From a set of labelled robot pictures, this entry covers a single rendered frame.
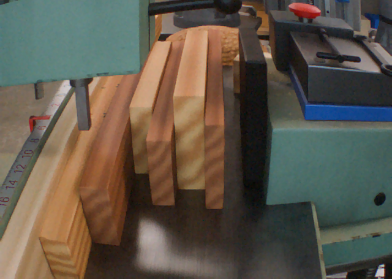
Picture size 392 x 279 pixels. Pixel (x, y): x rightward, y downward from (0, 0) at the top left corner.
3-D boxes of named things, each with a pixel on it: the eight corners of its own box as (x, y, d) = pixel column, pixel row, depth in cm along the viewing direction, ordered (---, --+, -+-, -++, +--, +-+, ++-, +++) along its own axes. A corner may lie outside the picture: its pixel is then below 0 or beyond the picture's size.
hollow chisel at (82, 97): (89, 130, 34) (84, 64, 32) (78, 130, 34) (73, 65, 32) (91, 125, 35) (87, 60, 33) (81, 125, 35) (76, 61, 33)
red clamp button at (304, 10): (324, 21, 37) (323, 10, 36) (292, 17, 37) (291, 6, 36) (316, 13, 39) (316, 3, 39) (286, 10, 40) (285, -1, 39)
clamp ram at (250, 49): (333, 176, 36) (343, 68, 32) (243, 181, 36) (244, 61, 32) (317, 124, 44) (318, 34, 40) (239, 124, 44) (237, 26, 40)
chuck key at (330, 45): (362, 68, 31) (362, 56, 30) (317, 63, 31) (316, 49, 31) (340, 40, 37) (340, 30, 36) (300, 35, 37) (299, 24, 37)
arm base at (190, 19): (184, 13, 118) (184, -19, 113) (245, 18, 114) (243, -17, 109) (163, 29, 105) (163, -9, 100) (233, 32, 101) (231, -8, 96)
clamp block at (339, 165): (399, 219, 35) (421, 130, 31) (260, 238, 35) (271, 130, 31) (367, 141, 48) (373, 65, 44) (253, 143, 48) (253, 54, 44)
